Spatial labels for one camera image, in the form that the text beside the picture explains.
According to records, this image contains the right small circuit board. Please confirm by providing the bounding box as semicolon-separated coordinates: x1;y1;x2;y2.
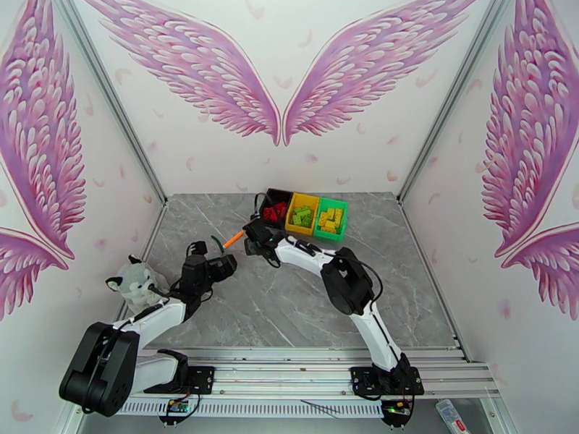
381;400;415;425

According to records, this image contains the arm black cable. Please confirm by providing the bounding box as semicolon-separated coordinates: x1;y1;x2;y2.
250;192;404;370
81;283;214;411

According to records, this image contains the white slotted cable duct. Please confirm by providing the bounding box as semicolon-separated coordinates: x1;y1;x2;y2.
108;399;386;419

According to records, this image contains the green plastic bin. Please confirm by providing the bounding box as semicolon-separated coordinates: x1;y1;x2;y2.
313;197;350;242

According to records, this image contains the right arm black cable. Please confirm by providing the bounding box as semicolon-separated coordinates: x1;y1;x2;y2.
250;192;404;370

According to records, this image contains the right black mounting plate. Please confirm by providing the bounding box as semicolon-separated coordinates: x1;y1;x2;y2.
350;366;426;396

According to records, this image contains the left small circuit board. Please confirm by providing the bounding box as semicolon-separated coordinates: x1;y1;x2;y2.
158;399;196;425

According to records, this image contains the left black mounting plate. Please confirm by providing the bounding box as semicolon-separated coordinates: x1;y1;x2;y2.
143;365;216;395

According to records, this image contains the left aluminium frame post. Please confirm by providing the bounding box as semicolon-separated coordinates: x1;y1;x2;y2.
48;0;169;207

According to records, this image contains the small circuit board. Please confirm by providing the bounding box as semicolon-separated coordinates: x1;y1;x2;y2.
158;399;196;425
381;400;415;425

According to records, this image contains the black plastic bin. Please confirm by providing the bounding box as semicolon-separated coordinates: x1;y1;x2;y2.
258;188;294;230

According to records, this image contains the yellow plastic bin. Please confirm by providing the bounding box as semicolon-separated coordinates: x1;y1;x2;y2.
284;192;321;236

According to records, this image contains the left aluminium table edge rail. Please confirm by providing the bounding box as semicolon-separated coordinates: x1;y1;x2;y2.
140;203;169;263

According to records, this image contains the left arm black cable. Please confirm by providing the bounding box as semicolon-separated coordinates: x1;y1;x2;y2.
81;283;214;411

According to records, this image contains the right aluminium frame post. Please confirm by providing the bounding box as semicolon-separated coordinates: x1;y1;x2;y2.
397;0;517;207

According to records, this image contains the grey white plush husky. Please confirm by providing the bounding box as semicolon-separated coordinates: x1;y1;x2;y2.
105;255;171;314

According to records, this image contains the aluminium frame post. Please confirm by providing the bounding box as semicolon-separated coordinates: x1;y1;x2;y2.
397;0;517;207
48;0;169;207

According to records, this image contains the black mounting plate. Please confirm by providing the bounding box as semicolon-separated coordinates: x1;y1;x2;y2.
350;366;426;396
143;365;216;395

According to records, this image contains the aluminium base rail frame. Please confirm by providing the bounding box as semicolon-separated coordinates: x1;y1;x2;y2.
69;346;503;401

